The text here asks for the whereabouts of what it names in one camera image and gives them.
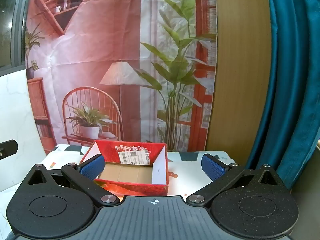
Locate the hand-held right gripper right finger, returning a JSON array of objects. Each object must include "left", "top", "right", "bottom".
[{"left": 185, "top": 153, "right": 288, "bottom": 208}]

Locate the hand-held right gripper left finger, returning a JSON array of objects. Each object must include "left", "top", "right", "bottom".
[{"left": 26, "top": 154, "right": 120, "bottom": 207}]

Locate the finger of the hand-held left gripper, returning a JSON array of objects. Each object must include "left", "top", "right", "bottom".
[{"left": 0, "top": 140, "right": 18, "bottom": 159}]

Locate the red strawberry print cardboard box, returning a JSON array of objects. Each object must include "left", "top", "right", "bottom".
[{"left": 79, "top": 140, "right": 168, "bottom": 197}]

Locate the cartoon print white tablecloth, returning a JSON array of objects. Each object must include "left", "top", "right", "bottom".
[{"left": 0, "top": 144, "right": 250, "bottom": 220}]

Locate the teal curtain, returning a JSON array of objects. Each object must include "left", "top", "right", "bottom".
[{"left": 244, "top": 0, "right": 320, "bottom": 190}]

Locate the dark framed window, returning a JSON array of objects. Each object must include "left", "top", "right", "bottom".
[{"left": 0, "top": 0, "right": 35, "bottom": 77}]

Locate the printed room scene wall backdrop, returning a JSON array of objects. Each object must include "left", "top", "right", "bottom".
[{"left": 25, "top": 0, "right": 217, "bottom": 155}]

